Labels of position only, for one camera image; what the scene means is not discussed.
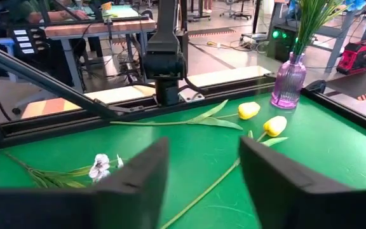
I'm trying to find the yellow tulip flower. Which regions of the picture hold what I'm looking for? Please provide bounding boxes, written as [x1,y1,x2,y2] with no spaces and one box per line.
[159,115,289,229]
[109,99,262,131]

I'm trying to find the wooden table side board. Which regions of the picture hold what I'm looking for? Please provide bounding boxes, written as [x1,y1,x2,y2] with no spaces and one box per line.
[20,66,271,120]

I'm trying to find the black table border frame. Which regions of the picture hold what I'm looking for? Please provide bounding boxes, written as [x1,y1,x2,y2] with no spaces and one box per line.
[0,73,366,179]

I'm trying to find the black diagonal frame strut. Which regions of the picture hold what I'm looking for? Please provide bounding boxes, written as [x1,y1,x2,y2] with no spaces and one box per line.
[0,34,146,119]

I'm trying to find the black box white labels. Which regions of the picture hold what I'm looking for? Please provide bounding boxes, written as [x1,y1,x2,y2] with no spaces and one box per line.
[10,27,49,60]

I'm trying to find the person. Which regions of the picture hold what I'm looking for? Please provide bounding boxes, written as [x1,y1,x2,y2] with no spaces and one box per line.
[0,0,90,25]

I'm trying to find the red and black box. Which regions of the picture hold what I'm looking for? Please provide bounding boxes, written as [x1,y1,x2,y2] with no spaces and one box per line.
[335,38,366,76]

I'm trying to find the black computer green lights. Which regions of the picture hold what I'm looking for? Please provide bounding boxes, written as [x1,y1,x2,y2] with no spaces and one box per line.
[267,24,300,63]

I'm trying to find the dark floor mat striped edge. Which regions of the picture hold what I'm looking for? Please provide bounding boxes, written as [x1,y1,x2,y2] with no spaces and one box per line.
[187,27,236,38]
[325,66,366,102]

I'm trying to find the light blue stool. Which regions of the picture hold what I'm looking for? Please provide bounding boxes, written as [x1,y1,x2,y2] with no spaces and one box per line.
[0,37,15,83]

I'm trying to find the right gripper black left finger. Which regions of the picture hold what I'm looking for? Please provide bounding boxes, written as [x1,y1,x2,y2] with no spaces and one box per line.
[0,137,170,229]

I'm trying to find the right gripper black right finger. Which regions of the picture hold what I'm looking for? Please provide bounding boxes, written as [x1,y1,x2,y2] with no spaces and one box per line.
[239,137,366,229]

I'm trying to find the small white flower sprig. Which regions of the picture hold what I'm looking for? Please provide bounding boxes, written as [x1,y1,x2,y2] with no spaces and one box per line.
[4,151,125,189]

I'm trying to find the yellow floor cable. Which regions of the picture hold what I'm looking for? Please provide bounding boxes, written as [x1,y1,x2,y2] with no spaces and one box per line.
[207,40,244,51]

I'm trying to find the black table edge clip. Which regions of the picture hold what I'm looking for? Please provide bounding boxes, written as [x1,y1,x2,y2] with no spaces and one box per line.
[305,79,328,95]

